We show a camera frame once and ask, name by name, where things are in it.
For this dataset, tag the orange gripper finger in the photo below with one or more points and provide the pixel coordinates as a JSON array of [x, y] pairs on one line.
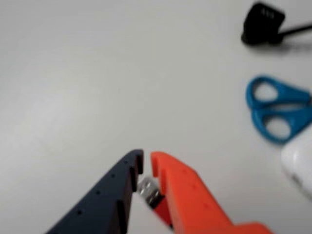
[[192, 202]]

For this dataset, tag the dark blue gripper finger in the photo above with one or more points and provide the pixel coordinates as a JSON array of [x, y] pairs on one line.
[[104, 202]]

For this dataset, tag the red black usb stick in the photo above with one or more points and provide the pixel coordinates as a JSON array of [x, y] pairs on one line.
[[149, 190]]

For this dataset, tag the white earbuds case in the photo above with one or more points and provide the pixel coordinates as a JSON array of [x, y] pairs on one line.
[[301, 163]]

